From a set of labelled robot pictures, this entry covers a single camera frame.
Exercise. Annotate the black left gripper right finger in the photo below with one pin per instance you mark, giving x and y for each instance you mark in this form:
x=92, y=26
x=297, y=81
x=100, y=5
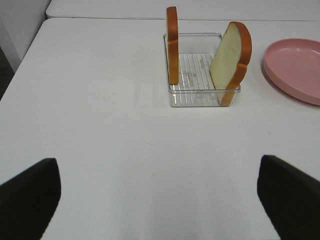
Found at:
x=290, y=198

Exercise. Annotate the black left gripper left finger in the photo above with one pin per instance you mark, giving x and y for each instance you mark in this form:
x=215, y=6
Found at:
x=29, y=200

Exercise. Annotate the bread slice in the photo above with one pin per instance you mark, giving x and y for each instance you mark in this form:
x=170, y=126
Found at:
x=173, y=44
x=229, y=65

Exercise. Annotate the pink round plate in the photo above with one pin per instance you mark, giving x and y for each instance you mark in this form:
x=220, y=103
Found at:
x=293, y=65

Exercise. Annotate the clear plastic bread tray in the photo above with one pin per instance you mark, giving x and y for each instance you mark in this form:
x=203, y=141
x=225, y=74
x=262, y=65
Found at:
x=195, y=87

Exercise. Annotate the upright bread slice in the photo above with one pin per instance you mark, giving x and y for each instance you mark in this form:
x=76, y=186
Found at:
x=173, y=44

